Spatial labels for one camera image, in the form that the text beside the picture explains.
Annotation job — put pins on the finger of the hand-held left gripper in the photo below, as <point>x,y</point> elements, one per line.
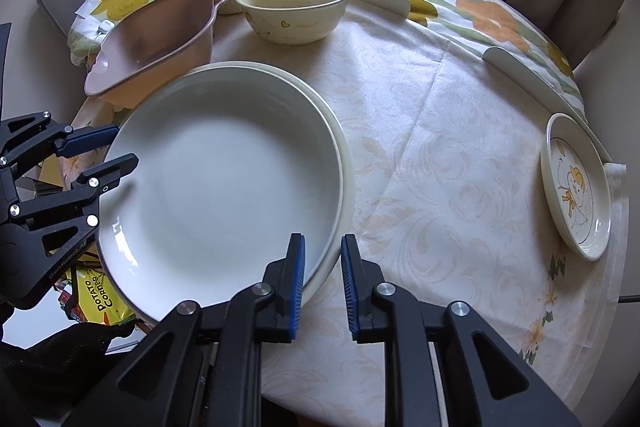
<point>115,169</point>
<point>90,139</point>

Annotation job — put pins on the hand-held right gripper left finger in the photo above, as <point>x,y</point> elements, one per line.
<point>296,287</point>

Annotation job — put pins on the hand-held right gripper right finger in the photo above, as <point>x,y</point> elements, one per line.
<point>350,292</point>

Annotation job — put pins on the pink heart-shaped dish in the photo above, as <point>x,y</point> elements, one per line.
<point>150,37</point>

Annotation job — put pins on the large cream plate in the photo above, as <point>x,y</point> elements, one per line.
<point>348,157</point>

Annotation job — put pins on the cream bowl with heart print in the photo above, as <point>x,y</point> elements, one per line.
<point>295,24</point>

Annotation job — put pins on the small plate with duck print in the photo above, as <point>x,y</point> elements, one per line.
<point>575,192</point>

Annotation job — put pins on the person's left hand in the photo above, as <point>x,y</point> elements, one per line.
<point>75,357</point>

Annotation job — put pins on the yellow snack packet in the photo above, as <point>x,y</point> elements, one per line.
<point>100,302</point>

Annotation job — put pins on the cream patterned tablecloth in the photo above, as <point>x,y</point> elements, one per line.
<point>440,157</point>

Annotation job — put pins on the black rod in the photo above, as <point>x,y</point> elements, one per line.
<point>629,299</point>

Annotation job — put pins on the floral blanket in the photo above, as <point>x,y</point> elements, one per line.
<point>475,7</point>

